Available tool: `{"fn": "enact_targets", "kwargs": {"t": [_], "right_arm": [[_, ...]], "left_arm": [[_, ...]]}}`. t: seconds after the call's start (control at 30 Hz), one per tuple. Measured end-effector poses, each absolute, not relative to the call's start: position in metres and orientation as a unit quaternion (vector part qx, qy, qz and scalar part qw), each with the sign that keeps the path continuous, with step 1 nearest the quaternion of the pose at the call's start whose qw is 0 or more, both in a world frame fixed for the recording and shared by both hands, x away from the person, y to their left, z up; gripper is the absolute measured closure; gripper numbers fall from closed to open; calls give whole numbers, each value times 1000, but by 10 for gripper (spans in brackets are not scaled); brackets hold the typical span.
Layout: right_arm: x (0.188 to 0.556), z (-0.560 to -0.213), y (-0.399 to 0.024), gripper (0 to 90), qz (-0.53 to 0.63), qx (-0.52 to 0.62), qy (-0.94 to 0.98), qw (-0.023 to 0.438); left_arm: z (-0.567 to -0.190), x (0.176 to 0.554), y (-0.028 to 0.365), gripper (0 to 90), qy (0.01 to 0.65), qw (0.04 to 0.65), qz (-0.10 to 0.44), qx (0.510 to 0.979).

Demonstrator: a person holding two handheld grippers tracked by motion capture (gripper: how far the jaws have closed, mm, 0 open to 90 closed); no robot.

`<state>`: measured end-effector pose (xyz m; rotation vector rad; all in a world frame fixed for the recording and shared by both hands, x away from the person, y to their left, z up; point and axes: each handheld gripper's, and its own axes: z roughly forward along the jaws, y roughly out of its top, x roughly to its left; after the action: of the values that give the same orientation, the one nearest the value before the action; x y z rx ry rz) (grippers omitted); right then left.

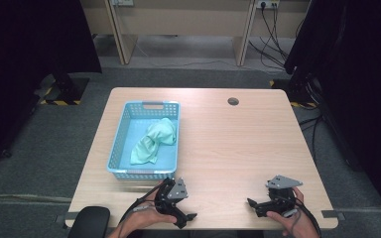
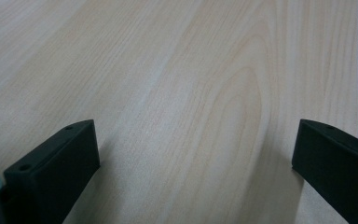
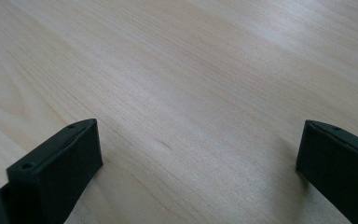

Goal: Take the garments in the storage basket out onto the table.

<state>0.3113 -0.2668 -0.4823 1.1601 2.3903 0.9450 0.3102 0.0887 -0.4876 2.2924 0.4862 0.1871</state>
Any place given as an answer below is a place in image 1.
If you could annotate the black curtain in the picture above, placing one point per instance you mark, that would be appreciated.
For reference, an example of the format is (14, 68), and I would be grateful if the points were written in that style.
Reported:
(20, 66)
(360, 82)

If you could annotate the person's right hand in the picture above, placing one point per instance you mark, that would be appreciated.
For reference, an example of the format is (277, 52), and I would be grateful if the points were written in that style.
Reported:
(294, 223)

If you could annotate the black stand base striped tape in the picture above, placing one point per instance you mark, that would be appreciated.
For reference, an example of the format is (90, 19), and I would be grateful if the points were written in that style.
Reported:
(297, 92)
(69, 89)

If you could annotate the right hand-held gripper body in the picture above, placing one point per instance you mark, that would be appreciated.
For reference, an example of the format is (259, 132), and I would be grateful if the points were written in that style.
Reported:
(278, 205)

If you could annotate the blue plastic basket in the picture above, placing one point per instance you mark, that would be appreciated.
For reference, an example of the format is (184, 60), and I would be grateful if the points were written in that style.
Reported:
(139, 155)

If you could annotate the person's left hand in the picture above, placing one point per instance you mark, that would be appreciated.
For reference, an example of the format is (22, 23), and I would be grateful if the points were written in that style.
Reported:
(149, 219)

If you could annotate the black chair seat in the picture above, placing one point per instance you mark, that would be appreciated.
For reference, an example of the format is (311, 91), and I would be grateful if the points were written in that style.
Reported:
(89, 221)

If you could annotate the mint green cloth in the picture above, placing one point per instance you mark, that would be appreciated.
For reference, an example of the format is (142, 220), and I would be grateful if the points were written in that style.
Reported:
(155, 139)

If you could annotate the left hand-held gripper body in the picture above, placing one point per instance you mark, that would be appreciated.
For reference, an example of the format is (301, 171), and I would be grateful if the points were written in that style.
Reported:
(168, 201)

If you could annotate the white wall power socket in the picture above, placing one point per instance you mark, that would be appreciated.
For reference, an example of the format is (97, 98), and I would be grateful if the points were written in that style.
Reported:
(268, 3)

